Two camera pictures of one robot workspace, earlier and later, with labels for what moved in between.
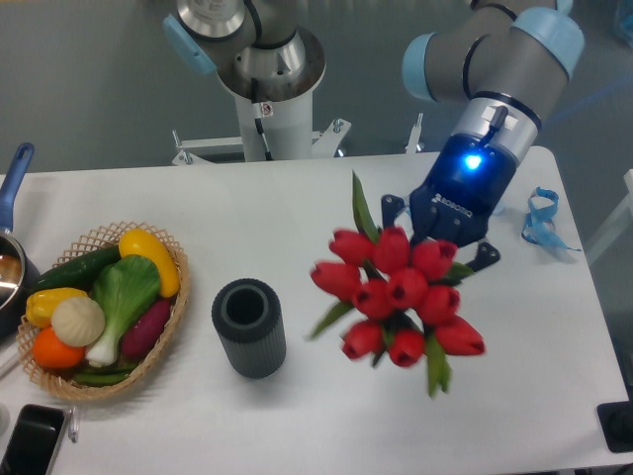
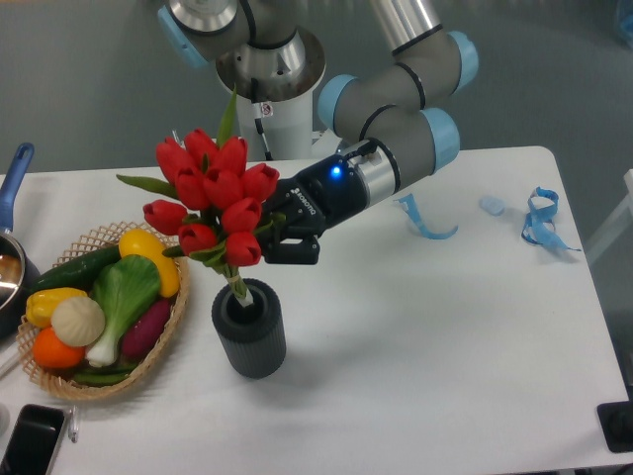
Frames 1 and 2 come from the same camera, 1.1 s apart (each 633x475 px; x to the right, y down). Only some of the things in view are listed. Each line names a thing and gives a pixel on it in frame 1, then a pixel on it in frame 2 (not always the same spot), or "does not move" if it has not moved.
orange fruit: (53, 351) does not move
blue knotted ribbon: (539, 225) does not move
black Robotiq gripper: (454, 204) → (316, 197)
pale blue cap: (498, 207) does not move
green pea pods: (101, 376) does not move
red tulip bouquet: (396, 295) → (215, 201)
